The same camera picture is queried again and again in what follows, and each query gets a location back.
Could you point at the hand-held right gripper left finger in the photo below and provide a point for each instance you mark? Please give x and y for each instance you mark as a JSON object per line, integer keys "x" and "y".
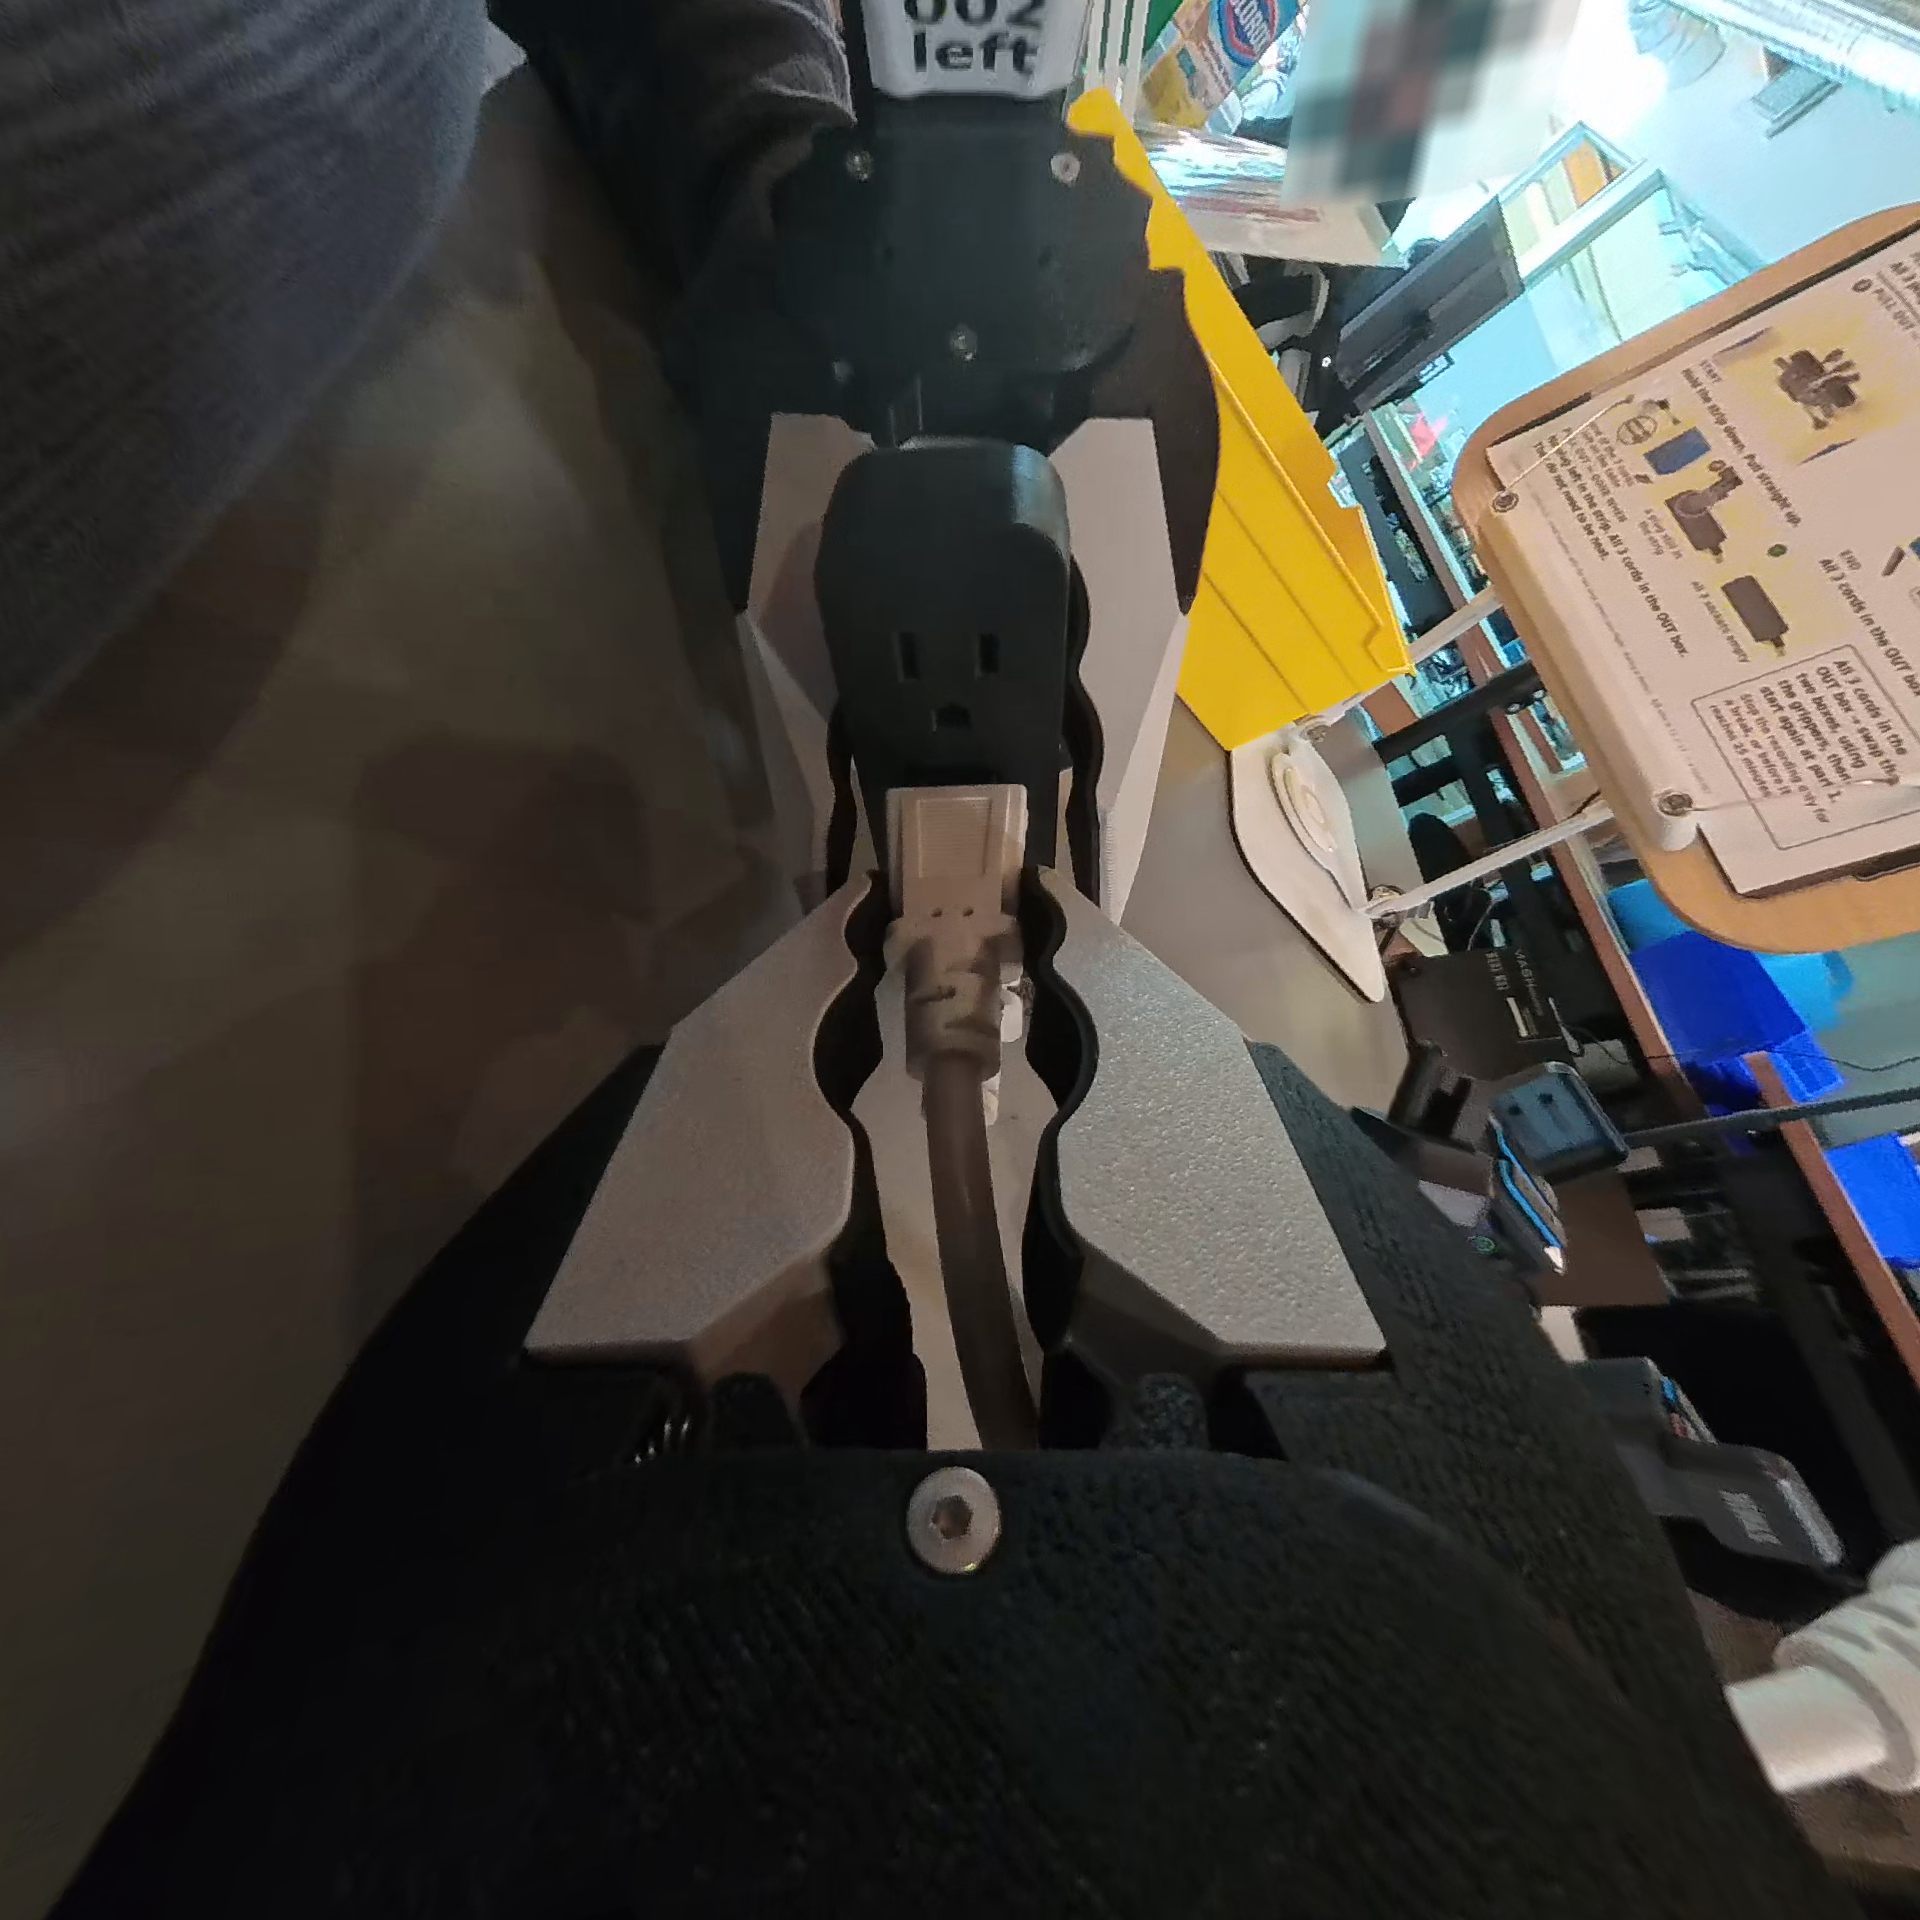
{"x": 705, "y": 1185}

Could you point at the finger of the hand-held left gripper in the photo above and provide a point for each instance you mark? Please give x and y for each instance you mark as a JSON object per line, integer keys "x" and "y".
{"x": 786, "y": 662}
{"x": 1132, "y": 630}

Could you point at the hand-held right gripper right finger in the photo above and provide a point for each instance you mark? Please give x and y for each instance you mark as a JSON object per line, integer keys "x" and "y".
{"x": 1215, "y": 1185}

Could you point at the yellow plastic bin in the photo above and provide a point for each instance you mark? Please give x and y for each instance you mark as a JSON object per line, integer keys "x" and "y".
{"x": 1277, "y": 524}

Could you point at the black power strip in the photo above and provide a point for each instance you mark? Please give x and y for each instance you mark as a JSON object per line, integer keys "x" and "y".
{"x": 945, "y": 570}

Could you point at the black power adapter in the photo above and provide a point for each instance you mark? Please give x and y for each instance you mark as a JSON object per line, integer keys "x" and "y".
{"x": 1741, "y": 1500}

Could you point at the black device blue trim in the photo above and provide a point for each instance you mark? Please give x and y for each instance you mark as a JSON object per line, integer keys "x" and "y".
{"x": 1522, "y": 1215}

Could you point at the black box device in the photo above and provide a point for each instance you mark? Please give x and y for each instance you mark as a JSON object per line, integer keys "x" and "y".
{"x": 1559, "y": 1126}

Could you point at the black monitor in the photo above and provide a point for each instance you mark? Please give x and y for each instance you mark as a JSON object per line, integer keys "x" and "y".
{"x": 1425, "y": 301}

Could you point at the blue storage bin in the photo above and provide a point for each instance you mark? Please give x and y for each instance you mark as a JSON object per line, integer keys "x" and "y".
{"x": 1861, "y": 1172}
{"x": 1710, "y": 975}

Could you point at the printed instruction sheet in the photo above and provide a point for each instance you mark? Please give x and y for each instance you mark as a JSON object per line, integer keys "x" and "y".
{"x": 1725, "y": 524}

